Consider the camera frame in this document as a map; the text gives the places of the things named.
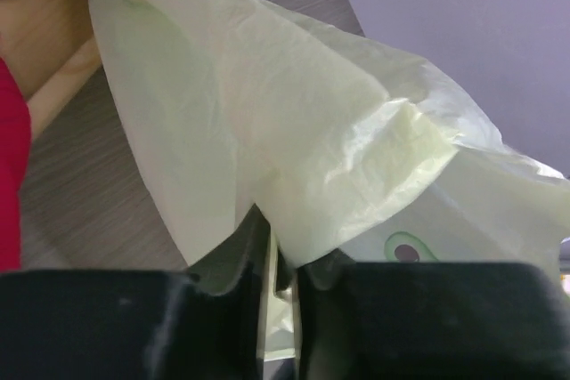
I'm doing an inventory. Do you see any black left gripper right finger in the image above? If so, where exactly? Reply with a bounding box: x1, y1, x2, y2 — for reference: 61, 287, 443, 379
277, 251, 569, 379

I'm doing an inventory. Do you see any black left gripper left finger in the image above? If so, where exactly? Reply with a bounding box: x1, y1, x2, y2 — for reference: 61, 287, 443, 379
1, 207, 270, 379

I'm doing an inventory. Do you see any pale green plastic bag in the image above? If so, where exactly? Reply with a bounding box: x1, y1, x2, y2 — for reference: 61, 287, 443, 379
86, 0, 570, 361

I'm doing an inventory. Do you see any red folded cloth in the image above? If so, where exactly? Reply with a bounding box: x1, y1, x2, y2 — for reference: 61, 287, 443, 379
0, 62, 31, 271

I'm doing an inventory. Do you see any wooden clothes rack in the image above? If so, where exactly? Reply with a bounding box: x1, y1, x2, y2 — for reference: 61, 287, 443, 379
1, 0, 102, 139

